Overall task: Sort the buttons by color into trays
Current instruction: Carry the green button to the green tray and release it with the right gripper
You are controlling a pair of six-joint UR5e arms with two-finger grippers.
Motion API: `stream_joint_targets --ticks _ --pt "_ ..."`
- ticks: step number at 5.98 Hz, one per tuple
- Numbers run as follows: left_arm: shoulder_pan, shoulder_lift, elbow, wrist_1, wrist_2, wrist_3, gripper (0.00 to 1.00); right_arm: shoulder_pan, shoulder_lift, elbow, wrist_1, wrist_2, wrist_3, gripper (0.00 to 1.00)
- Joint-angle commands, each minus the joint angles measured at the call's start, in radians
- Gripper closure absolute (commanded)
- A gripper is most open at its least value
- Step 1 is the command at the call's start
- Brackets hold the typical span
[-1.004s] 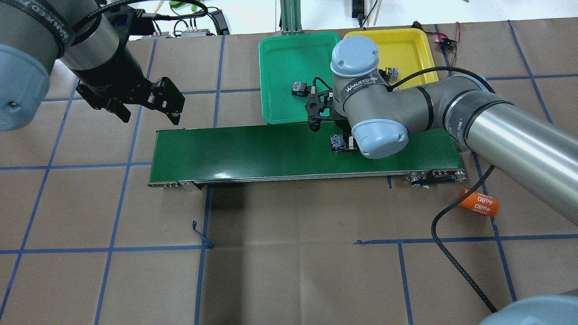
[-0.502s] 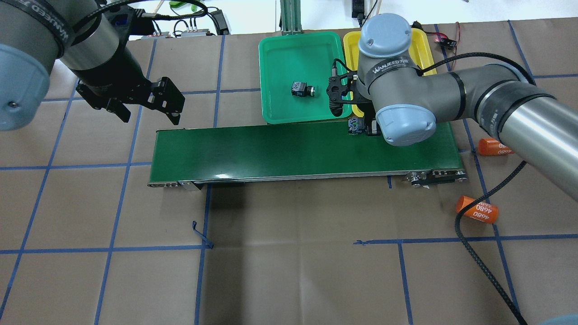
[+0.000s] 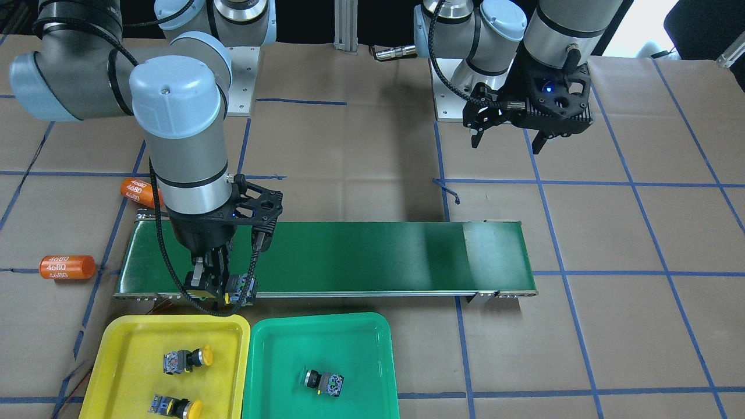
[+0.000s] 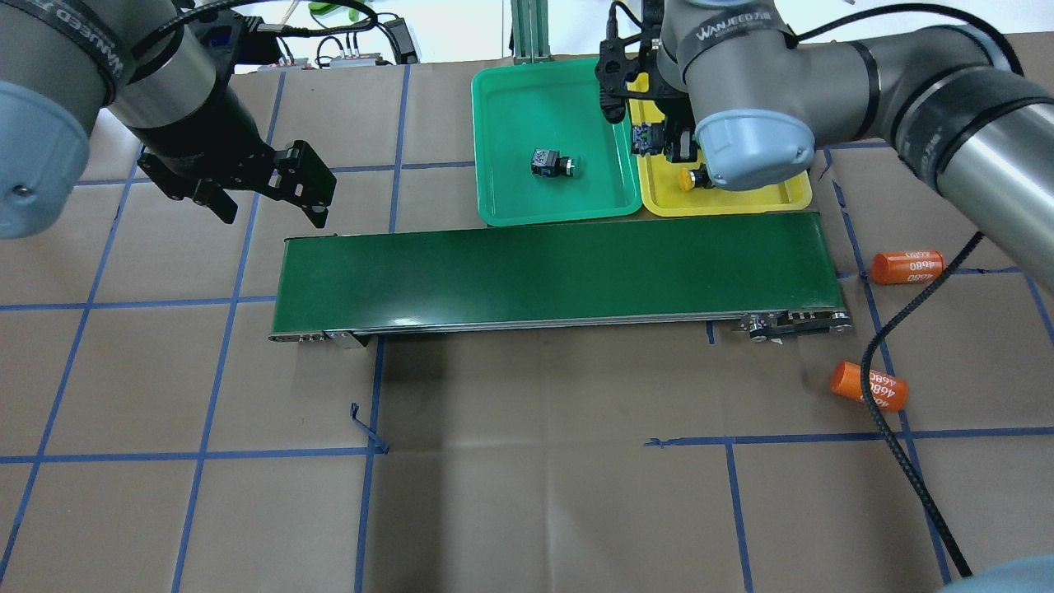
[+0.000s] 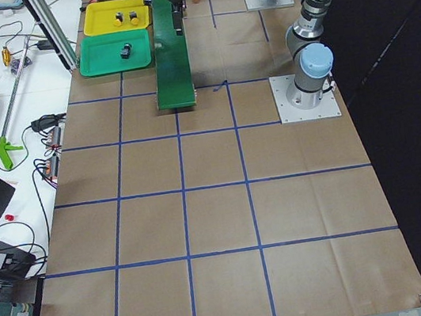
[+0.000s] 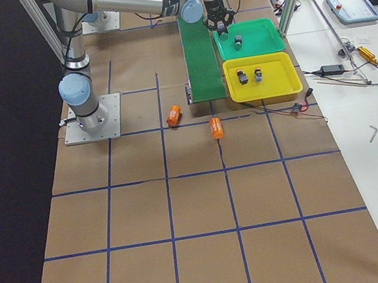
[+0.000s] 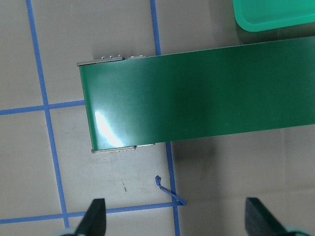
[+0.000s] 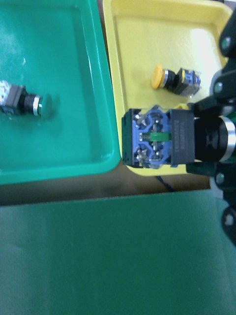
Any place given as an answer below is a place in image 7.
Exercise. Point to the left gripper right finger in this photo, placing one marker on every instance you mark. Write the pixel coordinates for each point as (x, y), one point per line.
(259, 221)

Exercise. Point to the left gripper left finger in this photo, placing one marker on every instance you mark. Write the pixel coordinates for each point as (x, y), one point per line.
(94, 220)

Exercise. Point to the green conveyor belt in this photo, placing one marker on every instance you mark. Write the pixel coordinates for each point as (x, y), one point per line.
(254, 87)

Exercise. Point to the green plastic tray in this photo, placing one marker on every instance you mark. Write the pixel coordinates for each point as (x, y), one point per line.
(262, 15)

